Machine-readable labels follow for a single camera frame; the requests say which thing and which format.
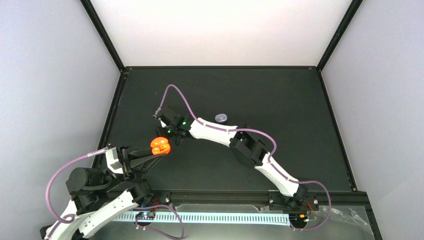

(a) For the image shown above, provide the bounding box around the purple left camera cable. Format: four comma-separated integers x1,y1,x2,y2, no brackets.
44,145,110,224

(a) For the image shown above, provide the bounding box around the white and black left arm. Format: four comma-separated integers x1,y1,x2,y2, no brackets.
40,146,166,240

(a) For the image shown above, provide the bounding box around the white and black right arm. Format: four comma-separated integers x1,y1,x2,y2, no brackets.
158,115,308,210

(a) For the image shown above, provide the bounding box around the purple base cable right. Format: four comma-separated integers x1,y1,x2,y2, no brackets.
289,202,332,232

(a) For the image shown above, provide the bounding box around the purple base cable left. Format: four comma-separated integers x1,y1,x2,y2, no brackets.
134,202,186,240

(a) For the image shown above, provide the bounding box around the black right rear frame post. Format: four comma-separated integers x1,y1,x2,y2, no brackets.
316,0,363,73

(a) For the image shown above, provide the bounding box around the black left rear frame post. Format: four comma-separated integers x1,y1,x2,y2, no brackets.
80,0,125,73

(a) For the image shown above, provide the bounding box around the light blue slotted cable duct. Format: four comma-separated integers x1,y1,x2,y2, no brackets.
113,211,290,226

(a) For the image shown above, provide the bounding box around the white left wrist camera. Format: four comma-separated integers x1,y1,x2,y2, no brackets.
105,147,124,175

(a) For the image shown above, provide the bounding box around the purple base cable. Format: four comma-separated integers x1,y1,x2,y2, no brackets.
289,202,332,232
134,202,186,240

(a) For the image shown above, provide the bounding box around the black frame post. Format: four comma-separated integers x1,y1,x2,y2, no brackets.
316,0,363,73
80,0,125,73

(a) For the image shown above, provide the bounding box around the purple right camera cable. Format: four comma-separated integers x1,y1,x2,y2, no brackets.
153,84,333,213

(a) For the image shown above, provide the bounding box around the lavender earbud charging case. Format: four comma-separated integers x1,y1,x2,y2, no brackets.
214,113,228,124

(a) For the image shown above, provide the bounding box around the purple camera cable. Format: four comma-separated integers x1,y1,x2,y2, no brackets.
153,84,333,213
44,145,110,224

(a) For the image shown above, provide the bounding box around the orange round bottle cap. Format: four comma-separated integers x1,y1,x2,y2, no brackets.
150,136,171,155

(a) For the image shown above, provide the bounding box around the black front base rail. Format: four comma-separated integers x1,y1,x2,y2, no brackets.
130,189,372,214

